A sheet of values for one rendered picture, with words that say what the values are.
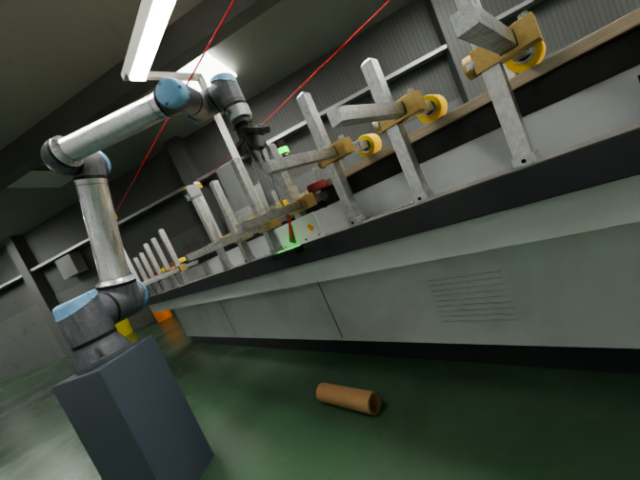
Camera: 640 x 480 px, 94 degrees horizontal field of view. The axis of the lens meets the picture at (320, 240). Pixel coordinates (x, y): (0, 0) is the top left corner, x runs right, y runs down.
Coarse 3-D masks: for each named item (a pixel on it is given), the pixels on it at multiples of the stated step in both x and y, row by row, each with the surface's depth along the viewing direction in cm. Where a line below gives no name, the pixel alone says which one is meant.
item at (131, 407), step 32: (128, 352) 113; (160, 352) 125; (64, 384) 106; (96, 384) 103; (128, 384) 109; (160, 384) 120; (96, 416) 106; (128, 416) 104; (160, 416) 115; (192, 416) 128; (96, 448) 109; (128, 448) 105; (160, 448) 111; (192, 448) 122
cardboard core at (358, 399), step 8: (320, 384) 134; (328, 384) 132; (320, 392) 130; (328, 392) 127; (336, 392) 124; (344, 392) 121; (352, 392) 118; (360, 392) 116; (368, 392) 114; (376, 392) 115; (320, 400) 131; (328, 400) 127; (336, 400) 123; (344, 400) 119; (352, 400) 116; (360, 400) 114; (368, 400) 111; (376, 400) 116; (352, 408) 117; (360, 408) 113; (368, 408) 110; (376, 408) 115
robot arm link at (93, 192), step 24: (96, 168) 122; (96, 192) 122; (96, 216) 122; (96, 240) 123; (120, 240) 130; (96, 264) 125; (120, 264) 128; (96, 288) 125; (120, 288) 126; (144, 288) 137
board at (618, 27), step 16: (624, 16) 60; (608, 32) 62; (624, 32) 62; (576, 48) 65; (592, 48) 64; (544, 64) 69; (560, 64) 68; (512, 80) 74; (528, 80) 72; (480, 96) 79; (464, 112) 83; (432, 128) 90; (368, 160) 108
